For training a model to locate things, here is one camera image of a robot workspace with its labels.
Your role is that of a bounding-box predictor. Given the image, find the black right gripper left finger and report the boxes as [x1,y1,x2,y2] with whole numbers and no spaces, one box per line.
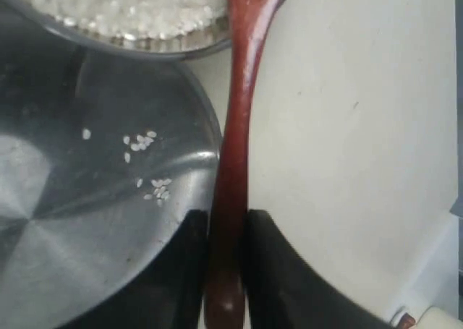
[63,210,208,329]

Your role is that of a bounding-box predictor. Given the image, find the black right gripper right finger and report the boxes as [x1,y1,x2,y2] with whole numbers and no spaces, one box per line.
[244,210,390,329]

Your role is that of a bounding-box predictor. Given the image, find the dark red wooden spoon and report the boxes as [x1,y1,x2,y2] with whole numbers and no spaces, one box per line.
[203,0,280,328]

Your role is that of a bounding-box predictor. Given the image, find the steel bowl of rice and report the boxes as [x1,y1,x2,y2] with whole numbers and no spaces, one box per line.
[0,0,301,63]

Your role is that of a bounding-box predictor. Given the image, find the round steel plate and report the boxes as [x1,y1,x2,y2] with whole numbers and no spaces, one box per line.
[1,7,221,328]

